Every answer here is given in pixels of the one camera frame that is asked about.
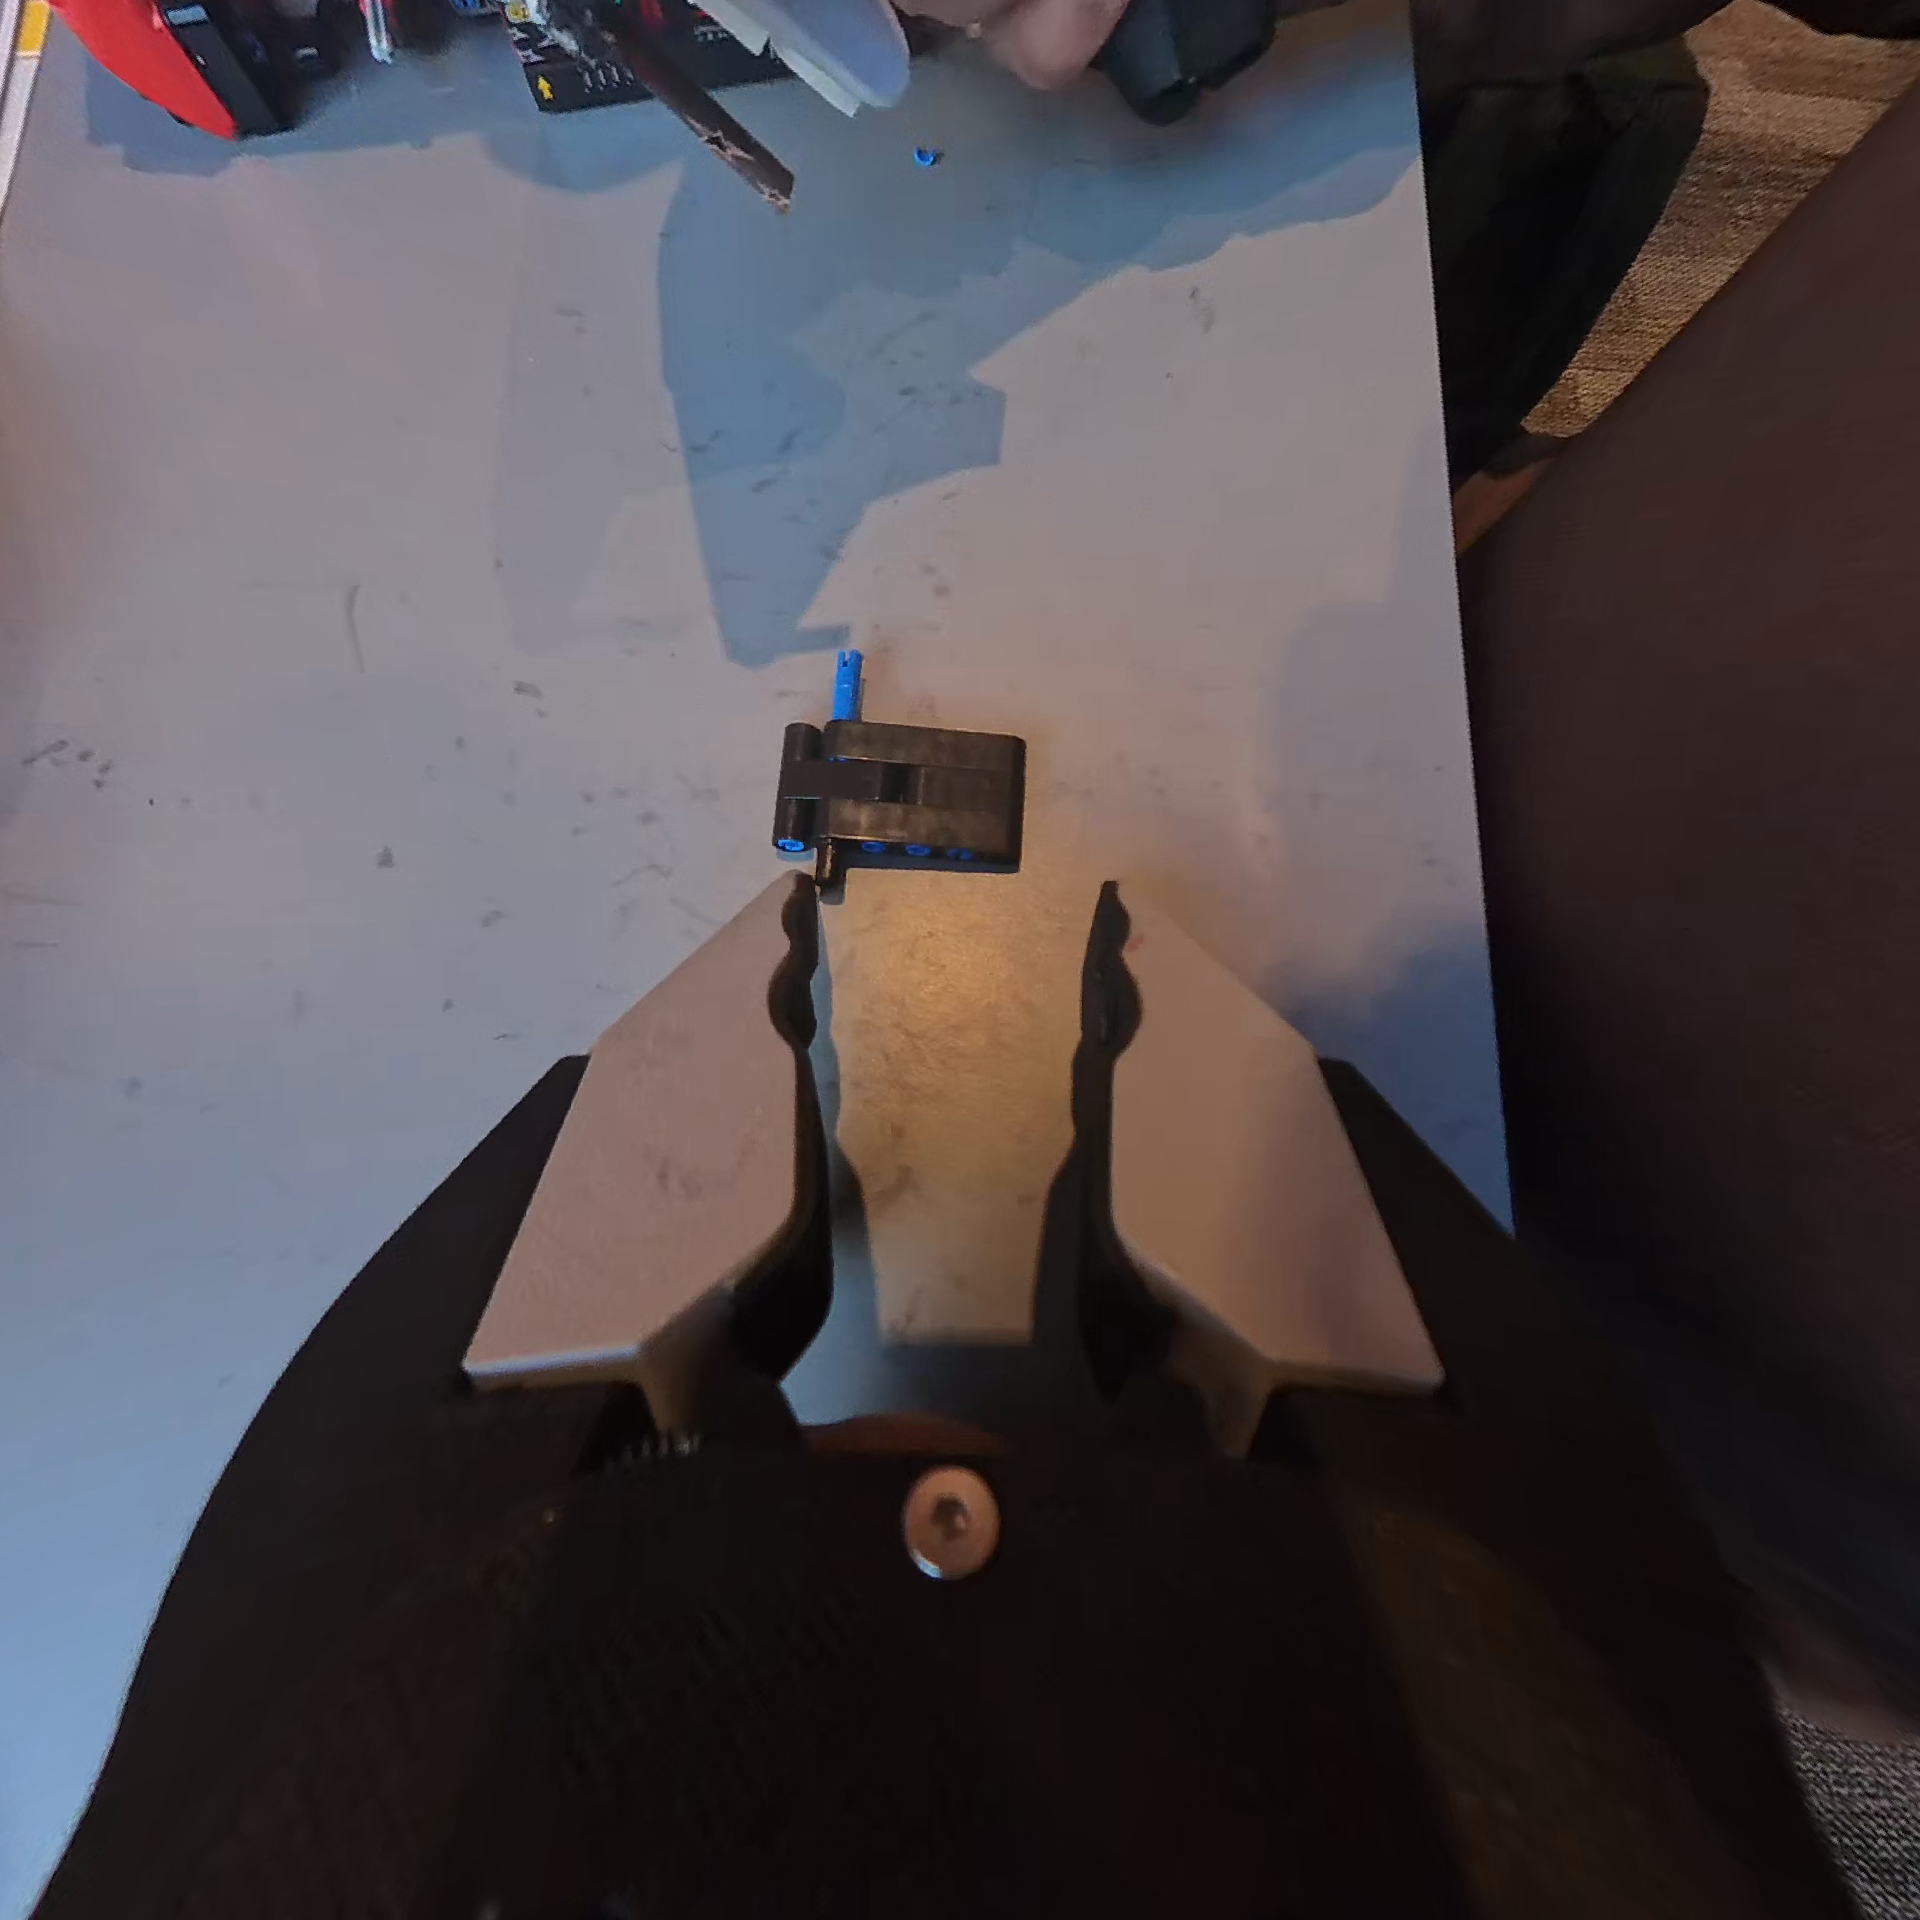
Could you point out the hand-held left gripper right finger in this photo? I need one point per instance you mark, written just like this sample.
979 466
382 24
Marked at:
1260 1200

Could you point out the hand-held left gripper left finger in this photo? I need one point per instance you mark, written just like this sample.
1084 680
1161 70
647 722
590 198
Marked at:
645 1200

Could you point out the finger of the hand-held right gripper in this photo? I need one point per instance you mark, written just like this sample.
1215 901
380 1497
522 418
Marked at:
839 43

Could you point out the black star sticker strip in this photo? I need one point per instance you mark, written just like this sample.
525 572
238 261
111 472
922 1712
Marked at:
722 142

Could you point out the black brick beam blue pins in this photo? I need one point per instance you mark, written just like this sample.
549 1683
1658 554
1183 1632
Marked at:
915 787

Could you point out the grey desk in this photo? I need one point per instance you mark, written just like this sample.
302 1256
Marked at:
377 600

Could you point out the person's right hand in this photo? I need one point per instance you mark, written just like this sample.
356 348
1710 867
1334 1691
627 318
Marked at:
1036 37

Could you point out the black office chair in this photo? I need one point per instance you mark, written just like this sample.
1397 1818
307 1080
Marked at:
1531 224

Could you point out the red toy brick race car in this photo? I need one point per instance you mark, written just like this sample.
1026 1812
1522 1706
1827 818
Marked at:
181 60

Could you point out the open instruction booklet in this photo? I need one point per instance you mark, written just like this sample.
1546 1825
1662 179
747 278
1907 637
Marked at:
20 76

